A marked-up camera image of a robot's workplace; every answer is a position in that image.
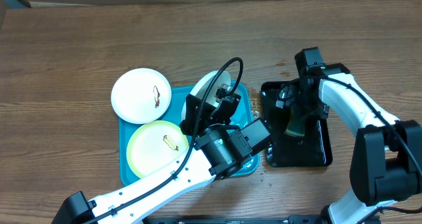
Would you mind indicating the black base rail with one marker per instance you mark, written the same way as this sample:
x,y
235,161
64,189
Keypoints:
x,y
293,219

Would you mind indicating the white plate with sauce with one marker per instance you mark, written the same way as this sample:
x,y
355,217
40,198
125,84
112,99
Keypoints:
x,y
141,96

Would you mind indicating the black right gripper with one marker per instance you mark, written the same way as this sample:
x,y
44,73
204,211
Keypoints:
x,y
291,97

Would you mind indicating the yellow green scrub sponge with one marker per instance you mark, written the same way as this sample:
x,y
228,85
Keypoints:
x,y
297,122

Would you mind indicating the black plastic tray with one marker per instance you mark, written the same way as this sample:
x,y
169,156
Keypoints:
x,y
313,149

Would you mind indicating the yellow plate with sauce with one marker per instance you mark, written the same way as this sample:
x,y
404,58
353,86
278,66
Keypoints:
x,y
154,145

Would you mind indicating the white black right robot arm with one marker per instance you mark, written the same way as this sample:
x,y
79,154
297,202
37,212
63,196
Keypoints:
x,y
386,162

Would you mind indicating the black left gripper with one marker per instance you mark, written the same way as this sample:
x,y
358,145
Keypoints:
x,y
187,128

